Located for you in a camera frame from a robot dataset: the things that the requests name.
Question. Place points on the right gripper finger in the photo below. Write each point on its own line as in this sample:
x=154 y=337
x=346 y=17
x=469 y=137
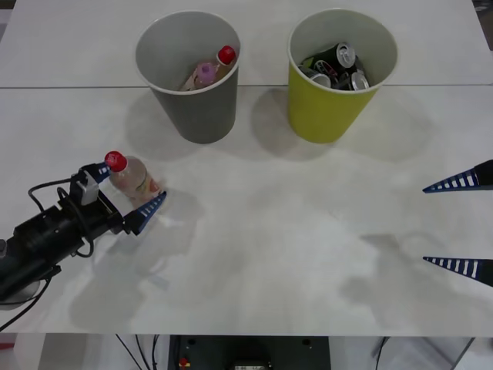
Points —
x=460 y=266
x=458 y=182

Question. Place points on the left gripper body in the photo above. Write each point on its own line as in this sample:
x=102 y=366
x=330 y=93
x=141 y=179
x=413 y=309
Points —
x=102 y=216

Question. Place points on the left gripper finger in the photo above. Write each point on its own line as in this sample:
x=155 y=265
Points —
x=148 y=210
x=101 y=169

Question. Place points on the clear bottle with red cap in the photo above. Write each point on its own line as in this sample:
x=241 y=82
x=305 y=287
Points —
x=133 y=179

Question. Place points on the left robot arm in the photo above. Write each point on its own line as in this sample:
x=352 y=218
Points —
x=42 y=235

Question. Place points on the grey plastic bin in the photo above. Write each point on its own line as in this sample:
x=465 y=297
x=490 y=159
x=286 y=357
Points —
x=204 y=112

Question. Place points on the silver-topped drink can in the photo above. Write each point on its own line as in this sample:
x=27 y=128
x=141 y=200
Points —
x=320 y=79
x=358 y=80

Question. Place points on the yellow-green plastic bin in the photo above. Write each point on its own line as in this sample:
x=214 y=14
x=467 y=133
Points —
x=323 y=112

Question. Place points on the small bottle with red cap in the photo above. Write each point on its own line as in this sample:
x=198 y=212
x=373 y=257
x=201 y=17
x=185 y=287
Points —
x=225 y=56

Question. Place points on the black robot torso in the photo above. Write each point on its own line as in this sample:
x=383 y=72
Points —
x=250 y=352

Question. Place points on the red and black drink can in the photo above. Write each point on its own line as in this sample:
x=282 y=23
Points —
x=326 y=66

